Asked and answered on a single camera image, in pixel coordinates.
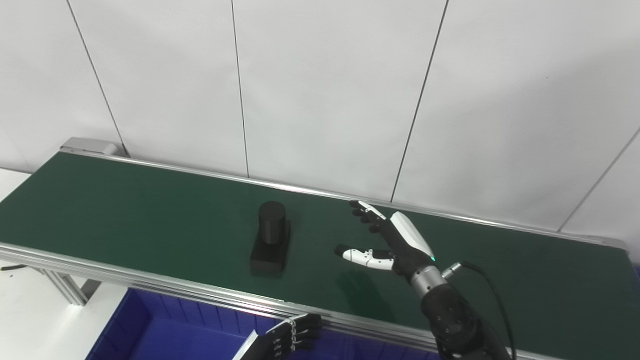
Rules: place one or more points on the green conveyor belt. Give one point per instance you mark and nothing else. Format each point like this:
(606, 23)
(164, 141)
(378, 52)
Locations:
(150, 215)

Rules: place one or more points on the aluminium conveyor leg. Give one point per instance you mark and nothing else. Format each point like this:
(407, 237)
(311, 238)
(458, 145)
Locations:
(65, 287)

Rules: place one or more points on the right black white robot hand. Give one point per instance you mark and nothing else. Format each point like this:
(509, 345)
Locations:
(407, 250)

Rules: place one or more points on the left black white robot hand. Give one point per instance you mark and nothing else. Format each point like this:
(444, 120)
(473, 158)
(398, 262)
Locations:
(280, 342)

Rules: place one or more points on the black cylinder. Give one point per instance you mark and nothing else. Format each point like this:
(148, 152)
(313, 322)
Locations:
(270, 250)

